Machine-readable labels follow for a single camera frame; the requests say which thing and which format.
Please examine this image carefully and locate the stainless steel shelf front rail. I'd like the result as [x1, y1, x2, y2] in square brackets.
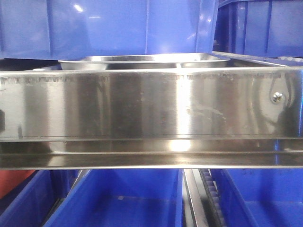
[0, 67, 303, 169]

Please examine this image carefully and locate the blue lower centre bin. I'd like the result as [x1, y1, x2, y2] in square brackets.
[45, 169, 183, 227]

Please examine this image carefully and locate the silver metal tray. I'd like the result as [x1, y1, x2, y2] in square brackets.
[59, 53, 231, 70]

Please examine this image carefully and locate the large blue upper crate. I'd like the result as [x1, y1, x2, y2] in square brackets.
[0, 0, 219, 60]

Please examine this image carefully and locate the silver rail screw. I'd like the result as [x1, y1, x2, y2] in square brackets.
[272, 92, 284, 103]

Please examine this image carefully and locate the blue bin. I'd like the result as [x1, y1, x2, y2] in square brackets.
[45, 169, 183, 227]
[0, 170, 79, 227]
[211, 168, 303, 227]

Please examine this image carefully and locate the blue lower right bin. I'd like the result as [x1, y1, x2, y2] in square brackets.
[211, 168, 303, 227]

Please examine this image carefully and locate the white roller conveyor track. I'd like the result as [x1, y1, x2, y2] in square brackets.
[182, 169, 226, 227]

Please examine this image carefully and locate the blue lower left bin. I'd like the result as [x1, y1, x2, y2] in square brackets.
[0, 170, 79, 227]

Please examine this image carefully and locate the blue upper right crate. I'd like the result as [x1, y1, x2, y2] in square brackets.
[213, 0, 303, 57]

